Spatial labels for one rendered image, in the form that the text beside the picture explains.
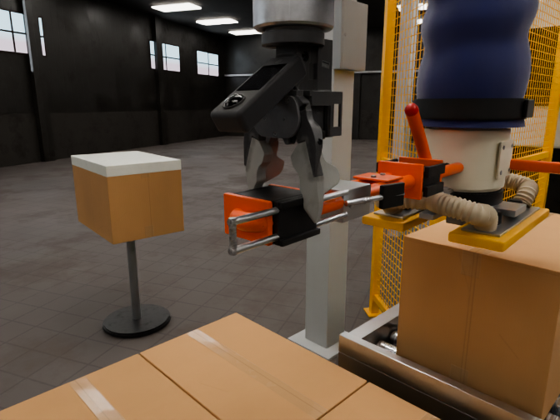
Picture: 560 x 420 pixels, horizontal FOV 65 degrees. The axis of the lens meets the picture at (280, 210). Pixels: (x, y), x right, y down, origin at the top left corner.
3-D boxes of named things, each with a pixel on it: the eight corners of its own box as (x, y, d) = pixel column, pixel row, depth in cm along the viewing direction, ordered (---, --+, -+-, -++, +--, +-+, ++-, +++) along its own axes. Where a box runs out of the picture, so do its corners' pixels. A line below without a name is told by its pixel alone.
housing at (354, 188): (333, 207, 67) (334, 178, 66) (372, 214, 63) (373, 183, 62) (304, 215, 62) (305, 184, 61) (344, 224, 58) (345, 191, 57)
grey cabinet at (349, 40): (357, 71, 217) (359, 6, 210) (366, 71, 213) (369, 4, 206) (331, 69, 203) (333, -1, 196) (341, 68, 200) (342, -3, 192)
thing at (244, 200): (272, 220, 59) (272, 183, 58) (316, 230, 54) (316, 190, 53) (224, 233, 53) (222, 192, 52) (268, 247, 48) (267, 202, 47)
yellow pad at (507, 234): (502, 210, 108) (505, 190, 106) (548, 217, 101) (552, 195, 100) (447, 242, 83) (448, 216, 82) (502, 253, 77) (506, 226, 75)
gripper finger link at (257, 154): (282, 203, 60) (302, 142, 55) (250, 211, 56) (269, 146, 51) (267, 192, 61) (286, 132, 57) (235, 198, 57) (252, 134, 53)
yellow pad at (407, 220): (428, 198, 120) (429, 181, 119) (465, 204, 113) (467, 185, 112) (361, 223, 96) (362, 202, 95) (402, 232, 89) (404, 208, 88)
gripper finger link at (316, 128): (333, 171, 47) (311, 94, 48) (325, 172, 46) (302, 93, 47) (302, 182, 51) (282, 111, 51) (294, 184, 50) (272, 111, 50)
